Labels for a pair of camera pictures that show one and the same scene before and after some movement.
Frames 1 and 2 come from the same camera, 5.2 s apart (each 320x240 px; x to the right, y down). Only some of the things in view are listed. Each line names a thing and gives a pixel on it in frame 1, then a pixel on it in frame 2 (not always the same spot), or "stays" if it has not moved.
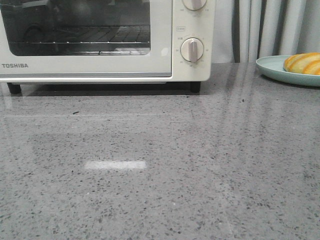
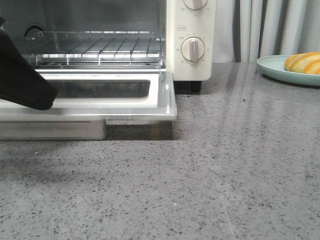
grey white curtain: (244, 31) stays
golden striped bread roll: (307, 63) stays
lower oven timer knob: (191, 49) stays
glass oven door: (86, 38) → (85, 100)
